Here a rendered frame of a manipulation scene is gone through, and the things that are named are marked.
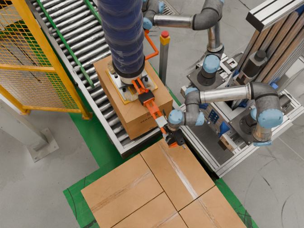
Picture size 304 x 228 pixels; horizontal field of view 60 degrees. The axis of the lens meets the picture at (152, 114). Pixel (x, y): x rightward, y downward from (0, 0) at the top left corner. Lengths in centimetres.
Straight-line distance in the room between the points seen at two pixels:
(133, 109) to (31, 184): 162
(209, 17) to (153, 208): 153
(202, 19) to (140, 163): 132
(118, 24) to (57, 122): 206
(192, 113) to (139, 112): 60
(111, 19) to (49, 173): 209
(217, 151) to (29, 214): 203
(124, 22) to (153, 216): 156
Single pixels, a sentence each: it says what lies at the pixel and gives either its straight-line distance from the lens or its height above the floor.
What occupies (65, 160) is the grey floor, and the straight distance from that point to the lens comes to 309.
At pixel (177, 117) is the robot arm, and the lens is 140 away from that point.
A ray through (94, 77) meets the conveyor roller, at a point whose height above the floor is 55.
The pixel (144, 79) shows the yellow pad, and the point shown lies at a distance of 202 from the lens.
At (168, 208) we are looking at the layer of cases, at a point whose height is 54.
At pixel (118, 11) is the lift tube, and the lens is 134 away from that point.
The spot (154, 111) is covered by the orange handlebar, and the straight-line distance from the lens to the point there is 179.
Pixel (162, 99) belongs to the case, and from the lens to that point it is 199.
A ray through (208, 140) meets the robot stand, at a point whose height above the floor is 21.
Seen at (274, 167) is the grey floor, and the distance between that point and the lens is 320.
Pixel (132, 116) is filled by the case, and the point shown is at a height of 107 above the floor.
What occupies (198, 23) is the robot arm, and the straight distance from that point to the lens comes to 168.
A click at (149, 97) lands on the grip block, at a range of 183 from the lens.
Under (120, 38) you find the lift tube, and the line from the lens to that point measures 148.
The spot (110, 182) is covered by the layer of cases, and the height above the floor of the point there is 54.
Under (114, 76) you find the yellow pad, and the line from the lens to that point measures 205.
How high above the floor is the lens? 286
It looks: 67 degrees down
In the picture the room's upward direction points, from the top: 1 degrees counter-clockwise
